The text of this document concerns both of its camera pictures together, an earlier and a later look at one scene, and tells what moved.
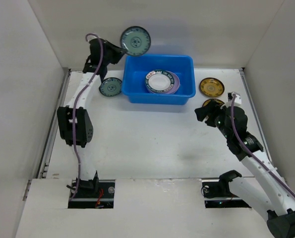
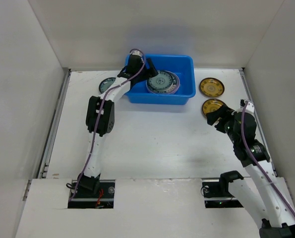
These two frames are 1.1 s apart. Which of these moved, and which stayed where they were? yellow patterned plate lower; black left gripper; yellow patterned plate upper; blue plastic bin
Moved: black left gripper
Stayed: blue plastic bin; yellow patterned plate lower; yellow patterned plate upper
